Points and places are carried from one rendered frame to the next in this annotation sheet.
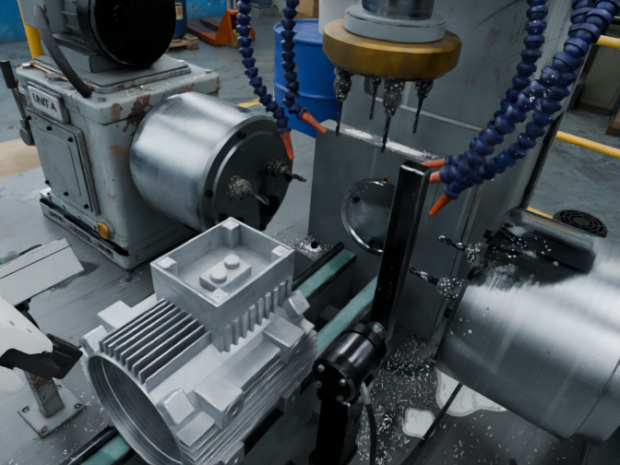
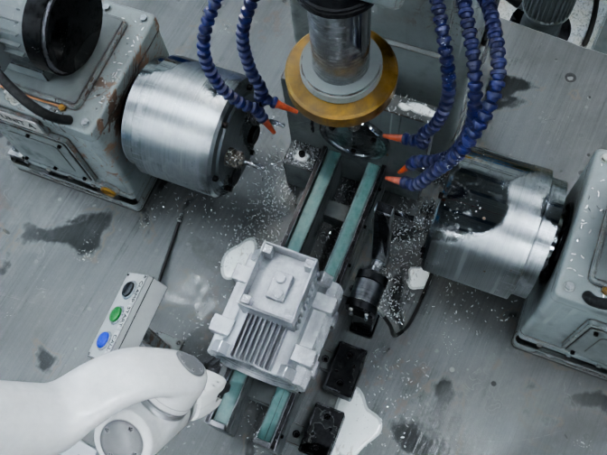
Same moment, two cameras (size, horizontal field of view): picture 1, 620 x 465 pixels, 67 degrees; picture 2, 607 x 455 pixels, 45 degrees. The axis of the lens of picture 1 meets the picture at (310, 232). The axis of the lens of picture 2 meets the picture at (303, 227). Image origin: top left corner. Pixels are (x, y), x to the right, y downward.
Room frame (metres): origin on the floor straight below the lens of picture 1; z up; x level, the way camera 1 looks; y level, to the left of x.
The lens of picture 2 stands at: (0.01, 0.05, 2.33)
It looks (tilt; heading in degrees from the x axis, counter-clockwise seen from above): 68 degrees down; 357
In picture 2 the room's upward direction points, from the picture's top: 10 degrees counter-clockwise
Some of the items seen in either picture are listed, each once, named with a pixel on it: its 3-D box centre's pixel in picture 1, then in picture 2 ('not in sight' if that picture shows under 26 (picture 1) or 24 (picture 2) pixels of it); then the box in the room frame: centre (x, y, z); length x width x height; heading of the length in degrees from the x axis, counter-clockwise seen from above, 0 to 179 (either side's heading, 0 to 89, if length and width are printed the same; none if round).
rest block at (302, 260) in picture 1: (312, 267); (303, 165); (0.75, -0.01, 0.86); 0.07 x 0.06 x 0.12; 56
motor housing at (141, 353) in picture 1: (204, 358); (276, 321); (0.37, 0.11, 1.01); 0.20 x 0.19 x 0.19; 146
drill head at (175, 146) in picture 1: (196, 160); (173, 118); (0.82, 0.23, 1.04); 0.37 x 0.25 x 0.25; 56
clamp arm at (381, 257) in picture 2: (394, 263); (381, 237); (0.44, -0.10, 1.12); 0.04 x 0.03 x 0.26; 146
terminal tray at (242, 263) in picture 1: (226, 281); (279, 287); (0.40, 0.09, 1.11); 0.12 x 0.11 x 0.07; 146
